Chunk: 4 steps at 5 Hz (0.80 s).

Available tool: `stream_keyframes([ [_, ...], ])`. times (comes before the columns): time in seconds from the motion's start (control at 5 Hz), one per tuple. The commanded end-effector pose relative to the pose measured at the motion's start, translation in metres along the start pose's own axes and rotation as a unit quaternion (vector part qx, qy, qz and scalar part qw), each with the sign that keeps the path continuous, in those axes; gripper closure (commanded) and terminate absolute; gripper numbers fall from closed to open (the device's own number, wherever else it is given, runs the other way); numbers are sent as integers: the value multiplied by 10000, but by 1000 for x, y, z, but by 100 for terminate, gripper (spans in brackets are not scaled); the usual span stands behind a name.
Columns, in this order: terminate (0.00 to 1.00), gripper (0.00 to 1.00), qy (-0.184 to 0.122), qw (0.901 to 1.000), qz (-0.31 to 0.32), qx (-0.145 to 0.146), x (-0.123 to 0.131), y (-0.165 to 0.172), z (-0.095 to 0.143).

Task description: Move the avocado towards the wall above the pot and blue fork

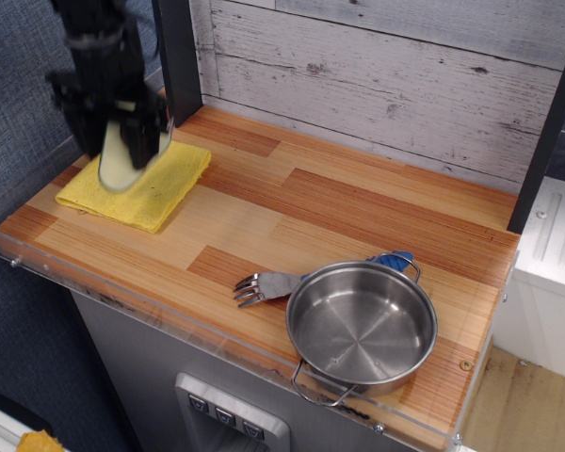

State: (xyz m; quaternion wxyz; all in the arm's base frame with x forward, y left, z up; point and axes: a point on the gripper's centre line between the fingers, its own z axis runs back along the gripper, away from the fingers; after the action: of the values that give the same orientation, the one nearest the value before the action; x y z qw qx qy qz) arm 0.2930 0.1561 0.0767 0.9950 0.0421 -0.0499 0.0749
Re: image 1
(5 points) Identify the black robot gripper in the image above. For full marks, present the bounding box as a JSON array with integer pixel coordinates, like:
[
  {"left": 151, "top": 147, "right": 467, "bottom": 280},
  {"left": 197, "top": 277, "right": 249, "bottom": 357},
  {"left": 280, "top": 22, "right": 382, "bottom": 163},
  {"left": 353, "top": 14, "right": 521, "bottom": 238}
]
[{"left": 46, "top": 35, "right": 170, "bottom": 170}]

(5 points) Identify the toy avocado half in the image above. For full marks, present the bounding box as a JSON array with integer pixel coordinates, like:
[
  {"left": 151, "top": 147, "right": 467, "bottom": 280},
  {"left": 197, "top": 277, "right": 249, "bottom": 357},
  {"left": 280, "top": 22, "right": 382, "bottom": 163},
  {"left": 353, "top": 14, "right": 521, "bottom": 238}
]
[{"left": 98, "top": 120, "right": 173, "bottom": 193}]

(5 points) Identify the stainless steel pot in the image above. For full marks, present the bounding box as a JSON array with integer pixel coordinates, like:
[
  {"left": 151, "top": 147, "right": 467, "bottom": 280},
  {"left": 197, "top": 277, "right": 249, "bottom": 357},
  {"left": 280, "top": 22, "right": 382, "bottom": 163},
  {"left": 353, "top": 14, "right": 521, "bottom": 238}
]
[{"left": 286, "top": 261, "right": 438, "bottom": 407}]

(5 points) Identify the yellow folded cloth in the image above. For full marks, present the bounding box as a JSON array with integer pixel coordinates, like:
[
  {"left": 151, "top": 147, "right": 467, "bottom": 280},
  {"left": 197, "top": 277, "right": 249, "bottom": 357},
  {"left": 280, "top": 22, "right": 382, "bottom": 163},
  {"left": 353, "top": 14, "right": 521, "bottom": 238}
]
[{"left": 55, "top": 141, "right": 211, "bottom": 234}]

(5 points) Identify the clear acrylic edge guard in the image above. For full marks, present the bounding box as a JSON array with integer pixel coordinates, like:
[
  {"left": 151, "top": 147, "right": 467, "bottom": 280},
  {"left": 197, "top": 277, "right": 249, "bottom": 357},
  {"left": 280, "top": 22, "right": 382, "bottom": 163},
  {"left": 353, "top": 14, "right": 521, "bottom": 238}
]
[{"left": 0, "top": 68, "right": 520, "bottom": 448}]

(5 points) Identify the grey toy cabinet front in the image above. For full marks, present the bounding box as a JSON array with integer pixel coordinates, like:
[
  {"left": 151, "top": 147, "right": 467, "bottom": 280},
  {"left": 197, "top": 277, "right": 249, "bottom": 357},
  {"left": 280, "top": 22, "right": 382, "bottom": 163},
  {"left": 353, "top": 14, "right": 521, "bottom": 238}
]
[{"left": 73, "top": 293, "right": 457, "bottom": 451}]

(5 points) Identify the silver dispenser button panel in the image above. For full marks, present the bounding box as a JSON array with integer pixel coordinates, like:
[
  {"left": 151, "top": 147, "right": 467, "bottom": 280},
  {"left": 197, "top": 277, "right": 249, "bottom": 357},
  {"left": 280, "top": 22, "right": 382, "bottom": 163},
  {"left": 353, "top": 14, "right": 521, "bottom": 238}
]
[{"left": 175, "top": 373, "right": 291, "bottom": 451}]

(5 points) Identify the white ridged side counter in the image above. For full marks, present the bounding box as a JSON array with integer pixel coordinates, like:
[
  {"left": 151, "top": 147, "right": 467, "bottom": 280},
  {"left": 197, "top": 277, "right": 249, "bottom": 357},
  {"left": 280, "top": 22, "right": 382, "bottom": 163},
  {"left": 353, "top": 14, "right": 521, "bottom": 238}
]
[{"left": 492, "top": 177, "right": 565, "bottom": 377}]

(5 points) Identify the left black upright post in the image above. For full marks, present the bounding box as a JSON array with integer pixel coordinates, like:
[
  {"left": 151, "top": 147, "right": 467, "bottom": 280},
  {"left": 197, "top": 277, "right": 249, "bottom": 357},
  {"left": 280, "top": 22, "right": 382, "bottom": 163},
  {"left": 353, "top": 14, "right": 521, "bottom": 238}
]
[{"left": 152, "top": 0, "right": 203, "bottom": 127}]

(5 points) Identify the black upright post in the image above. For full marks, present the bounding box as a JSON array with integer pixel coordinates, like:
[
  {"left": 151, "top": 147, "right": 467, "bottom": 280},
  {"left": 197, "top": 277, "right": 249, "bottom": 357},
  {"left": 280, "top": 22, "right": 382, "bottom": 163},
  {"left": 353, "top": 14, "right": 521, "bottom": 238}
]
[
  {"left": 152, "top": 0, "right": 203, "bottom": 127},
  {"left": 507, "top": 67, "right": 565, "bottom": 234}
]

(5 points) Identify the blue handled metal fork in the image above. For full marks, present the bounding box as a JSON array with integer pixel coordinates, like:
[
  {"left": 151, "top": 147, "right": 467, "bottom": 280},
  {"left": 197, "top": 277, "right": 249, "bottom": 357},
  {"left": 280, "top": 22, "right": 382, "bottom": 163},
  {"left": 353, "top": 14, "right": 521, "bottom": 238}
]
[{"left": 233, "top": 250, "right": 421, "bottom": 309}]

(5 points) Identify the right black upright post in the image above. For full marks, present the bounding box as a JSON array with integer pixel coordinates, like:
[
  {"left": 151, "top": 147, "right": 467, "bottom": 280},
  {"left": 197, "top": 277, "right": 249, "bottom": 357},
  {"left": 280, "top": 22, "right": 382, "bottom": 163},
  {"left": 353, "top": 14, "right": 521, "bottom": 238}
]
[{"left": 507, "top": 67, "right": 565, "bottom": 234}]

